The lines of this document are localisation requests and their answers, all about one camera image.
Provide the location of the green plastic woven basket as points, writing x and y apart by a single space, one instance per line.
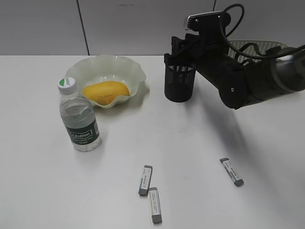
263 46

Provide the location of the yellow mango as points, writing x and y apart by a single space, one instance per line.
105 93

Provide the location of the black mesh pen holder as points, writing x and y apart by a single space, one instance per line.
178 86

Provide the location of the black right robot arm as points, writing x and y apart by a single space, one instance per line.
278 72

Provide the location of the pale green wavy plate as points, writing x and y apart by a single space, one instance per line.
108 68

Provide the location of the clear water bottle green label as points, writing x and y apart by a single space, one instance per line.
78 116

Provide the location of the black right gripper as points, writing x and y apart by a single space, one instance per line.
208 54

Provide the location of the grey white eraser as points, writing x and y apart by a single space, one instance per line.
229 168
145 181
154 202

